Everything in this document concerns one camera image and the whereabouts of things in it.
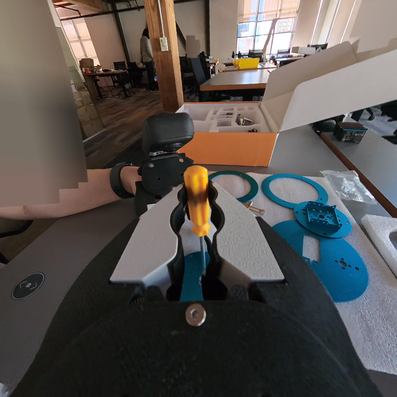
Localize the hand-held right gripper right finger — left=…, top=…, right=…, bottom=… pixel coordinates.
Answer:
left=203, top=181, right=286, bottom=300

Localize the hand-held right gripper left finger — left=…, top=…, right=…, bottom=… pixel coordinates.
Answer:
left=109, top=184, right=187, bottom=300

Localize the yellow screwdriver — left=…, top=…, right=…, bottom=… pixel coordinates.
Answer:
left=183, top=165, right=214, bottom=275

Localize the small blue round plate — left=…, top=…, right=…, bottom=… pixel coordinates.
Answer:
left=179, top=251, right=212, bottom=302

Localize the person's left forearm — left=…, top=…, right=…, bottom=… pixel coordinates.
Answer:
left=0, top=168, right=113, bottom=220

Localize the person's left hand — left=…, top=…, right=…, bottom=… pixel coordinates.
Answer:
left=119, top=167, right=141, bottom=196

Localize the metal cross wrench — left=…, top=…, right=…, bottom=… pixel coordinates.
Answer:
left=240, top=201, right=265, bottom=216

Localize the black wristband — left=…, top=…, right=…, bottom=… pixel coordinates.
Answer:
left=109, top=162, right=135, bottom=199

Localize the white foam box insert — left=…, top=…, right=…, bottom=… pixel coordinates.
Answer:
left=184, top=104, right=270, bottom=133

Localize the orange cardboard box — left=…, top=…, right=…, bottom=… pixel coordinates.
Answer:
left=175, top=42, right=397, bottom=167

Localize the large blue plate with cutout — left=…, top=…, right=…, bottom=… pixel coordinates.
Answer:
left=272, top=220, right=369, bottom=303

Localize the wooden pillar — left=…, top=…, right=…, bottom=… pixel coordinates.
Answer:
left=143, top=0, right=184, bottom=112

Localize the black office chair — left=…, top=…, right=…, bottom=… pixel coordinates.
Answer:
left=180, top=53, right=214, bottom=101

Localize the brown wooden table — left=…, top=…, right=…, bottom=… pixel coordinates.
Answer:
left=84, top=70, right=129, bottom=100

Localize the clear plastic bag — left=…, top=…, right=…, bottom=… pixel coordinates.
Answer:
left=319, top=170, right=377, bottom=205

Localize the white foam block with hole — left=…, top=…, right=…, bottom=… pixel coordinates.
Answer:
left=361, top=214, right=397, bottom=276

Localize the white foam sheet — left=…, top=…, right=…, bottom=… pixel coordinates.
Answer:
left=206, top=171, right=397, bottom=372

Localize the stack of black boxes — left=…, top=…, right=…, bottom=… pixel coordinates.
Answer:
left=333, top=122, right=368, bottom=143

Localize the grid-pane window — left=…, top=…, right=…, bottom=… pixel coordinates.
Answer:
left=237, top=0, right=300, bottom=56

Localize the blue ring plate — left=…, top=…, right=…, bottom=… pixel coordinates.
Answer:
left=261, top=174, right=329, bottom=212

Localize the dark teal ring plate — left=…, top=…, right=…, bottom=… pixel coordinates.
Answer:
left=207, top=171, right=259, bottom=201

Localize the blue disc with square bracket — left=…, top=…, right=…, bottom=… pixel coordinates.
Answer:
left=294, top=201, right=352, bottom=239

